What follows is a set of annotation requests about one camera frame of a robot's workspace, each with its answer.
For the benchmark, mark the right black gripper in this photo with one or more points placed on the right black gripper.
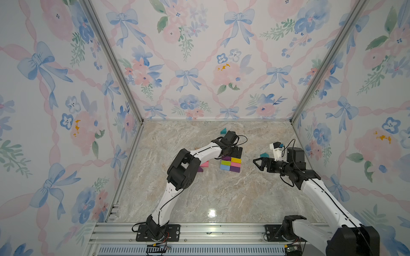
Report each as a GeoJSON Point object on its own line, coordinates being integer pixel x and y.
{"type": "Point", "coordinates": [265, 160]}

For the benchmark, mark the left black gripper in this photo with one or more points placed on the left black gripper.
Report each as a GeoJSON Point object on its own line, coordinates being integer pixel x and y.
{"type": "Point", "coordinates": [234, 154]}

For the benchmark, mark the yellow small block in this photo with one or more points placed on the yellow small block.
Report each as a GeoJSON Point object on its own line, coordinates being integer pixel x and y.
{"type": "Point", "coordinates": [236, 160]}

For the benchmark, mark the lime green small block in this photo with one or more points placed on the lime green small block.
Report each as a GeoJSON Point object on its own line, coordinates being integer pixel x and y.
{"type": "Point", "coordinates": [226, 163]}

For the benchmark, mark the light blue rectangular block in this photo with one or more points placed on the light blue rectangular block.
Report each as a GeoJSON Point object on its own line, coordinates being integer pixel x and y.
{"type": "Point", "coordinates": [225, 167]}

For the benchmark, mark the purple rectangular block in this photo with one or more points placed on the purple rectangular block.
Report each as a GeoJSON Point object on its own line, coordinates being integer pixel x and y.
{"type": "Point", "coordinates": [235, 169]}

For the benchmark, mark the light pink rectangular block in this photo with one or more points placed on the light pink rectangular block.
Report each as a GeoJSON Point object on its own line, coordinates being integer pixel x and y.
{"type": "Point", "coordinates": [206, 164]}

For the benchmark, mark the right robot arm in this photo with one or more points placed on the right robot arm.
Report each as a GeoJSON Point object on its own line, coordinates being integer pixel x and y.
{"type": "Point", "coordinates": [347, 236]}

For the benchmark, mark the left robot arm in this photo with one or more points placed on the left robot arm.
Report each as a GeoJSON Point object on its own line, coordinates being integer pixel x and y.
{"type": "Point", "coordinates": [182, 173]}

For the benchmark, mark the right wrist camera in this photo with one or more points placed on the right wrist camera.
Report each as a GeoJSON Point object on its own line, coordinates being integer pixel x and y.
{"type": "Point", "coordinates": [278, 150]}

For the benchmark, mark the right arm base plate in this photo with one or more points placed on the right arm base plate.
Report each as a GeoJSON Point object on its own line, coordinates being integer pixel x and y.
{"type": "Point", "coordinates": [275, 233]}

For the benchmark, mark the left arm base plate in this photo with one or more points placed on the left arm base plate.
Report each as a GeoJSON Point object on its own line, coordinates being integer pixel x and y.
{"type": "Point", "coordinates": [170, 234]}

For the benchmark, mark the aluminium front rail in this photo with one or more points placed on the aluminium front rail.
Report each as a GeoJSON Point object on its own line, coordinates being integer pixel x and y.
{"type": "Point", "coordinates": [196, 239]}

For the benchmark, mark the left corner aluminium post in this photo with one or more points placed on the left corner aluminium post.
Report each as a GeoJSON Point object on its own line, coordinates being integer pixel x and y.
{"type": "Point", "coordinates": [108, 51]}

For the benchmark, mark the corner aluminium post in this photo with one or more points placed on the corner aluminium post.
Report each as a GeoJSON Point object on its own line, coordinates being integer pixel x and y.
{"type": "Point", "coordinates": [340, 38]}
{"type": "Point", "coordinates": [108, 51]}

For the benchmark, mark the right corner aluminium post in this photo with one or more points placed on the right corner aluminium post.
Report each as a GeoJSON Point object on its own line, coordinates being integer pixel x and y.
{"type": "Point", "coordinates": [340, 38]}

